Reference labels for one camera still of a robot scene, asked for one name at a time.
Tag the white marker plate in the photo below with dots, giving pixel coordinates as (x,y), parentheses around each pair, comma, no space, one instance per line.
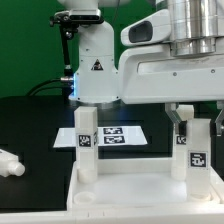
(106,136)

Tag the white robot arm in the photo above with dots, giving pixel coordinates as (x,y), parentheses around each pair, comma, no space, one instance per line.
(173,55)

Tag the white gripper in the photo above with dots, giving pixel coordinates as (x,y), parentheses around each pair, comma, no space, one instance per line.
(150,74)

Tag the white frame rail front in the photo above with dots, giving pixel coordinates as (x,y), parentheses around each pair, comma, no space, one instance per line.
(180,214)

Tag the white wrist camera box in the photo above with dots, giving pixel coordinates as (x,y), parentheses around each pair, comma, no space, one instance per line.
(152,29)

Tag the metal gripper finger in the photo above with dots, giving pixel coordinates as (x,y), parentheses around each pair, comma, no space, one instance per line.
(220,118)

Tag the white desk top tray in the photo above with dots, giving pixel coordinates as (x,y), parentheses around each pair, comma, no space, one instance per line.
(128,182)

